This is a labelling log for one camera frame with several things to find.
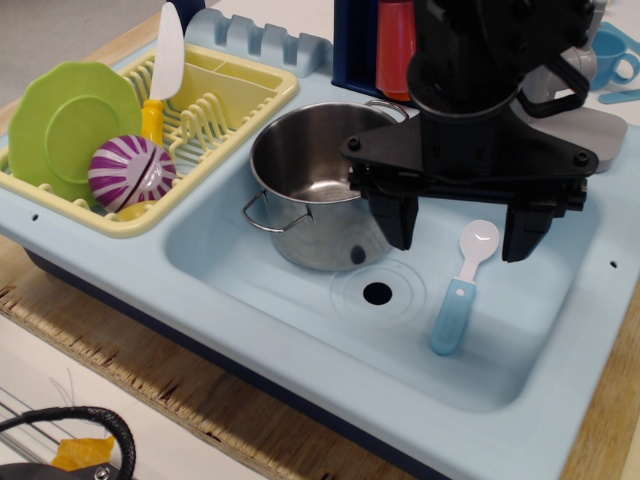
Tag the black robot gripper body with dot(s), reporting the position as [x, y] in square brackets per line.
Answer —
[498, 159]

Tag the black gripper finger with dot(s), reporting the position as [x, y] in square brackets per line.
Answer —
[527, 223]
[396, 218]

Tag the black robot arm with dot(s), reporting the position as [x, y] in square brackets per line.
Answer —
[481, 68]

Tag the stainless steel pot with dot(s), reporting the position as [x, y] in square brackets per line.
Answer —
[314, 217]

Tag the grey toy faucet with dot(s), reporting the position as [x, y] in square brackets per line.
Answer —
[602, 133]

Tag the light blue toy sink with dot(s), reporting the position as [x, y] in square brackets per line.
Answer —
[509, 405]

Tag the blue plastic utensil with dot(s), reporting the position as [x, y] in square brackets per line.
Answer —
[611, 98]

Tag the red plastic bottle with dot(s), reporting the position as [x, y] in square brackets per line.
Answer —
[396, 45]

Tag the blue plastic cup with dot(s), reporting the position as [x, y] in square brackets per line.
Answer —
[614, 63]

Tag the dark blue holder box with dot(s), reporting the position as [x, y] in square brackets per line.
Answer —
[355, 40]

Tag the yellow dish rack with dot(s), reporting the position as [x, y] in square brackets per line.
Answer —
[222, 101]

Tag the purple striped toy ball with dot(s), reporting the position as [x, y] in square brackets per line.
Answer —
[130, 169]

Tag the green plastic plate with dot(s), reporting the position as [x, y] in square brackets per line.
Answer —
[63, 119]

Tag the yellow tape piece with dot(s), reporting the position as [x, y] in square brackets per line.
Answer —
[76, 454]

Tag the blue handled white spoon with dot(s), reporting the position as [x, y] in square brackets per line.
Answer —
[478, 242]

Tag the white knife yellow handle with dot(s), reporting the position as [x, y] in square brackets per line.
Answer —
[167, 75]

